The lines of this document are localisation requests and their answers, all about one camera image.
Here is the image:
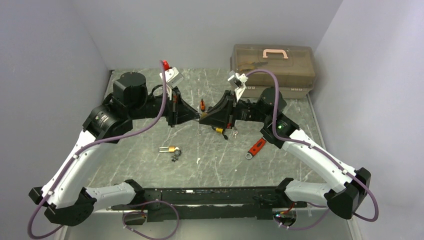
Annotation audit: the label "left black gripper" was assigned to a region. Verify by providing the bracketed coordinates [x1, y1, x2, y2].
[132, 85, 202, 128]

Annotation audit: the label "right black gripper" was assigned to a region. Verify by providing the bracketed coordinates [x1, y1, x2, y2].
[198, 91, 270, 131]

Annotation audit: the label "yellow padlock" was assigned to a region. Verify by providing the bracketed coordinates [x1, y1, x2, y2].
[212, 127, 228, 140]

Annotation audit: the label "orange padlock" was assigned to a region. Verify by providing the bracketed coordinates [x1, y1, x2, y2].
[199, 98, 206, 113]

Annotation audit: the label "brass padlock long shackle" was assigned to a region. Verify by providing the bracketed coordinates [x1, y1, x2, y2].
[158, 146, 181, 153]

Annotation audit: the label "black keys bunch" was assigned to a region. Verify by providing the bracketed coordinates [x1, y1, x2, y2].
[171, 149, 182, 162]

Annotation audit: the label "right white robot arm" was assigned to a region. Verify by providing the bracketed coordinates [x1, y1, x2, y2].
[199, 87, 371, 220]

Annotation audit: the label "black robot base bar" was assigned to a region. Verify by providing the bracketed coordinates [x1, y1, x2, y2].
[111, 186, 307, 223]

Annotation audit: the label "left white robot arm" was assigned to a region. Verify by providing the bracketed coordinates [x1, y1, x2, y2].
[29, 68, 199, 226]

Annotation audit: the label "silver keys on table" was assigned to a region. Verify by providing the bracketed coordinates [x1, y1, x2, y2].
[232, 130, 239, 138]

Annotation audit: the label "brown translucent toolbox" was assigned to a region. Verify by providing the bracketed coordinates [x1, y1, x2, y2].
[230, 44, 316, 99]

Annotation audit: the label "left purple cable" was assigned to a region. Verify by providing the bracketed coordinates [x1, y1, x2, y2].
[27, 59, 168, 240]

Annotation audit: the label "purple cable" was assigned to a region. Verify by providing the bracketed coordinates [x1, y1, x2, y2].
[245, 69, 380, 223]
[27, 59, 168, 240]

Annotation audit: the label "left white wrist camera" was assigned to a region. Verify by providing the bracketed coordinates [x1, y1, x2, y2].
[159, 60, 184, 100]

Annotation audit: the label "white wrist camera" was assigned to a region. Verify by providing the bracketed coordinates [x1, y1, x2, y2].
[227, 70, 249, 102]
[159, 60, 184, 100]

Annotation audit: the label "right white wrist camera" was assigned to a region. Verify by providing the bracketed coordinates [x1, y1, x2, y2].
[227, 70, 249, 102]

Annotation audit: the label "red handled adjustable wrench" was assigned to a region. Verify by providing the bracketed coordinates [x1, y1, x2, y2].
[245, 137, 267, 160]

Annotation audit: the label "pink toolbox handle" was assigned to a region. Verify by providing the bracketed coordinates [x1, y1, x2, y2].
[262, 48, 289, 60]

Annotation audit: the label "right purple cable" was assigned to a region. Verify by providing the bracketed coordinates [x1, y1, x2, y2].
[245, 69, 380, 223]

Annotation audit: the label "aluminium frame rail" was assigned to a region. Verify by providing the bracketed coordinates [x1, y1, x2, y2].
[54, 204, 362, 240]

